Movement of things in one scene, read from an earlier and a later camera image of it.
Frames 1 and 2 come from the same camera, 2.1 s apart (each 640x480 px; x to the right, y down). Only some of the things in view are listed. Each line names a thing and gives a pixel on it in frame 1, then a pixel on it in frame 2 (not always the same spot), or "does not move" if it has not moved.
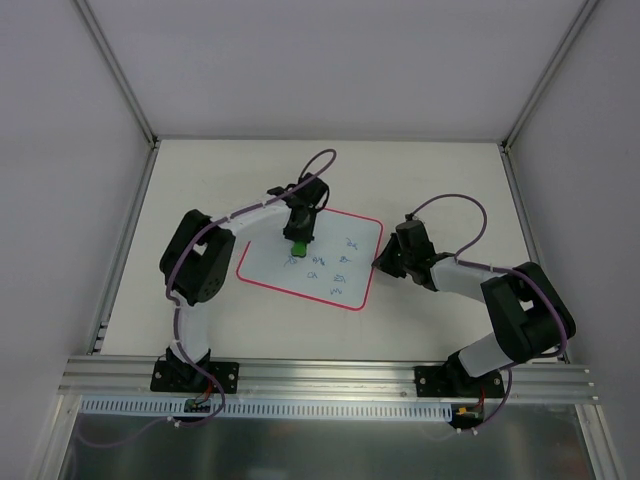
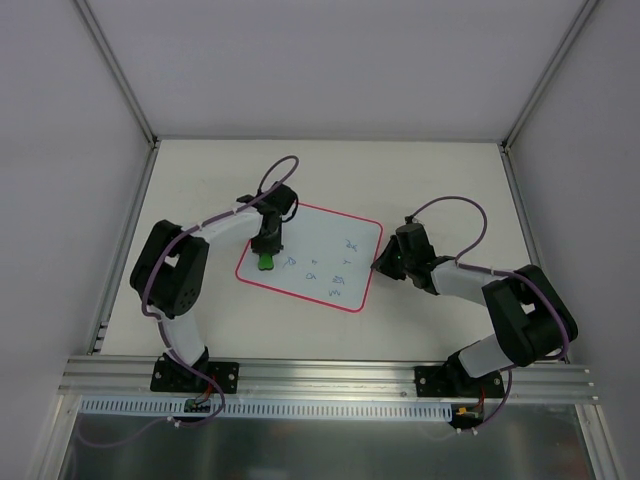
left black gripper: [298, 235] -> [266, 245]
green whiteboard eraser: [299, 249] -> [265, 261]
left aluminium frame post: [117, 71] does not move
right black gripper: [396, 257] does not move
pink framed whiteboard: [338, 265] does not move
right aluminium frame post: [588, 6] does not move
